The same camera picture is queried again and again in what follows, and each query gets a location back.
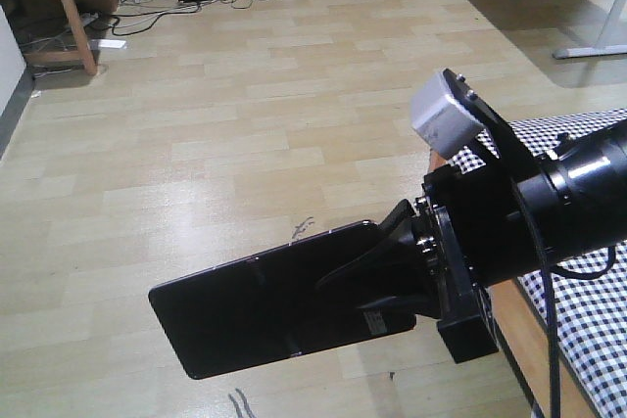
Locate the black white checkered bedsheet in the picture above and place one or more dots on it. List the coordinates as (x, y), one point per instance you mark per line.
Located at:
(591, 314)

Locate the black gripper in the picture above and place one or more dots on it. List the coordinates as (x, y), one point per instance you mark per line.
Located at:
(482, 239)

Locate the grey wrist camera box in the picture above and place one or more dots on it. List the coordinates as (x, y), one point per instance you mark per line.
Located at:
(440, 118)

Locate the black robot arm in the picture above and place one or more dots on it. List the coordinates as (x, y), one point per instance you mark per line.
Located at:
(573, 196)

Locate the black smartphone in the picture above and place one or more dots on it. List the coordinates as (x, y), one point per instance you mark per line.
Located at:
(266, 307)

